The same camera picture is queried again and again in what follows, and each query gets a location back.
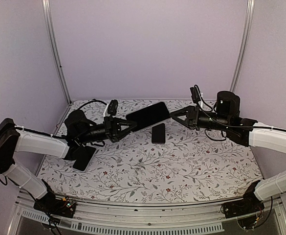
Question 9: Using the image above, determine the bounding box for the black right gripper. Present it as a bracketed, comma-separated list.
[170, 105, 231, 132]

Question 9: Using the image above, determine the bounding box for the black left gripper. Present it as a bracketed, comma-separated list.
[78, 116, 138, 144]

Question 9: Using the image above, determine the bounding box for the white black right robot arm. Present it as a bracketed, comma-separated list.
[170, 86, 286, 213]

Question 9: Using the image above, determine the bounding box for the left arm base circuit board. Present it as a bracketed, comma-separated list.
[33, 180, 76, 218]

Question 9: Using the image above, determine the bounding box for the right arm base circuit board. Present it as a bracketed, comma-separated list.
[220, 180, 273, 231]

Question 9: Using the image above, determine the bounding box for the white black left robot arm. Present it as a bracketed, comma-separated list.
[0, 110, 137, 212]

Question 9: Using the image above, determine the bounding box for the floral patterned table mat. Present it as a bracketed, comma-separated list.
[35, 99, 263, 204]

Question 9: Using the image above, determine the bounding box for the black smartphone far corner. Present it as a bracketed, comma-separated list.
[126, 102, 170, 132]

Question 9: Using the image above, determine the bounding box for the black smartphone with white edge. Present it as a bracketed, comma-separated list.
[72, 146, 96, 171]

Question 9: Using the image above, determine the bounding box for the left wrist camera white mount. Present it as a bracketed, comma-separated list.
[103, 99, 118, 117]

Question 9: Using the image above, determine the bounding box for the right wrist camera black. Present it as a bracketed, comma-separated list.
[190, 85, 203, 107]

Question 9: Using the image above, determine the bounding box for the black right camera cable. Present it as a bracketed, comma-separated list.
[193, 84, 273, 141]

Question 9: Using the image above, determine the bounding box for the aluminium front rail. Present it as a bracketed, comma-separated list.
[7, 190, 286, 235]

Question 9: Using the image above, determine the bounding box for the right aluminium frame post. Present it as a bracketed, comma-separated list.
[230, 0, 255, 93]

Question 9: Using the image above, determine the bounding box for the aluminium frame post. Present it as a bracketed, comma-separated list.
[230, 0, 255, 93]
[42, 0, 72, 105]

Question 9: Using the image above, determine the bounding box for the left aluminium frame post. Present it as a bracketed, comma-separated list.
[42, 0, 72, 105]

